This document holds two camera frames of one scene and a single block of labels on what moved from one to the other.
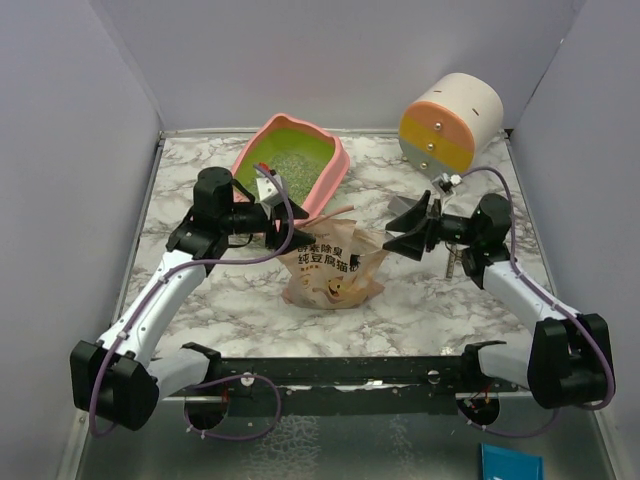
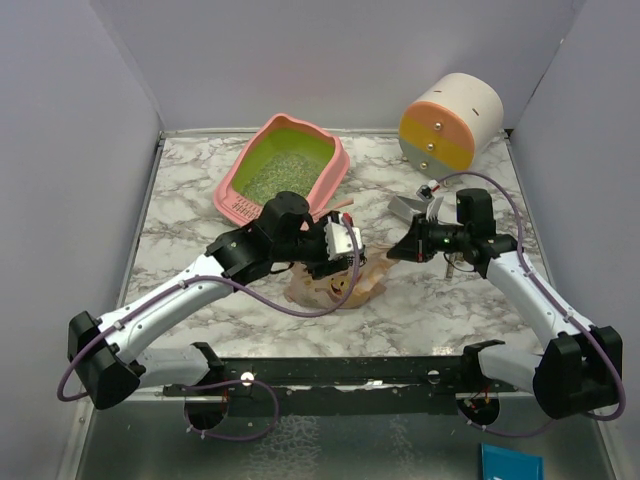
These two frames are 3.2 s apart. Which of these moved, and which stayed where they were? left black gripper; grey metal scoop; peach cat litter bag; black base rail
Moved: left black gripper
Stayed: black base rail; peach cat litter bag; grey metal scoop
